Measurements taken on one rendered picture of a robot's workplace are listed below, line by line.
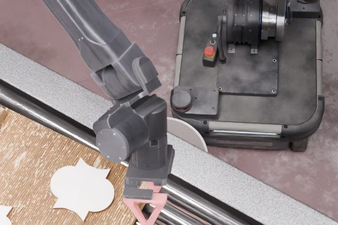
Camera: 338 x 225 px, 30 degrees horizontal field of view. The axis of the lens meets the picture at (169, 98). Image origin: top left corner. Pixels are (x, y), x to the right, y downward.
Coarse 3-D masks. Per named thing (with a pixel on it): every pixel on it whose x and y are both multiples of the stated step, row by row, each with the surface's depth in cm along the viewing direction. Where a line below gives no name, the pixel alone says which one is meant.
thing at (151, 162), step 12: (144, 144) 98; (156, 144) 98; (168, 144) 107; (132, 156) 101; (144, 156) 99; (156, 156) 99; (168, 156) 103; (132, 168) 100; (144, 168) 100; (156, 168) 100; (168, 168) 101; (132, 180) 98; (144, 180) 98; (156, 180) 98
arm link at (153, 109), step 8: (144, 96) 99; (152, 96) 98; (136, 104) 97; (144, 104) 96; (152, 104) 97; (160, 104) 97; (136, 112) 94; (144, 112) 94; (152, 112) 95; (160, 112) 96; (144, 120) 94; (152, 120) 96; (160, 120) 96; (152, 128) 96; (160, 128) 97; (152, 136) 97; (160, 136) 98
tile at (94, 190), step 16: (80, 160) 138; (64, 176) 137; (80, 176) 136; (96, 176) 136; (64, 192) 135; (80, 192) 135; (96, 192) 134; (112, 192) 134; (64, 208) 134; (80, 208) 133; (96, 208) 133
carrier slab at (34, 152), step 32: (0, 128) 145; (32, 128) 145; (0, 160) 141; (32, 160) 141; (64, 160) 140; (96, 160) 139; (0, 192) 137; (32, 192) 137; (32, 224) 133; (64, 224) 133; (96, 224) 132; (128, 224) 131
